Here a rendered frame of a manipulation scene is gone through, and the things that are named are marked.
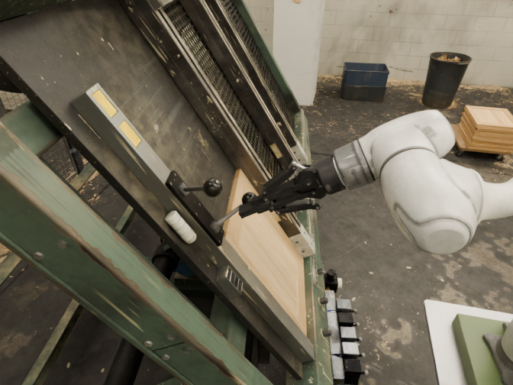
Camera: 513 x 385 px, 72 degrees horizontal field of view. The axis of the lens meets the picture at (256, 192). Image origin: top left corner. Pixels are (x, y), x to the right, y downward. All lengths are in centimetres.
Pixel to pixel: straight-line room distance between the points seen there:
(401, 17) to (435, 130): 566
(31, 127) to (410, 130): 64
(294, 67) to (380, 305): 342
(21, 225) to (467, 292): 265
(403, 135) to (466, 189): 15
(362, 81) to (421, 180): 487
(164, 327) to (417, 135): 54
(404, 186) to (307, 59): 446
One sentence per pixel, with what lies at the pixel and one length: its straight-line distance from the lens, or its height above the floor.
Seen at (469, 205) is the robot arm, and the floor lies 164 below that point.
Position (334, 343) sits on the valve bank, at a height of 74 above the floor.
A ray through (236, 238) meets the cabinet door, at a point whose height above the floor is 127.
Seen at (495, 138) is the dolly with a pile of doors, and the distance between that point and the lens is 437.
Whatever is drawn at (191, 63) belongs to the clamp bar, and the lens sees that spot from 110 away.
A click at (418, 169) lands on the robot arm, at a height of 165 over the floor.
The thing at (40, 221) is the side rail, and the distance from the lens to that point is 55.
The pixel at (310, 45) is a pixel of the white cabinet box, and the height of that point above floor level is 80.
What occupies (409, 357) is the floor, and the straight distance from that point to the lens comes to 239.
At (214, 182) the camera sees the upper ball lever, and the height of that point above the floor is 156.
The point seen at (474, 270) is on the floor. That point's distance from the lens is 303.
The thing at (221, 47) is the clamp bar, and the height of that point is 158.
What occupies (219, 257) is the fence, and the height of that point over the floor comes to 133.
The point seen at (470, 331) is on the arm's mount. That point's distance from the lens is 154.
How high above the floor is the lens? 194
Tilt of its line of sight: 36 degrees down
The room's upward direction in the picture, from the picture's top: straight up
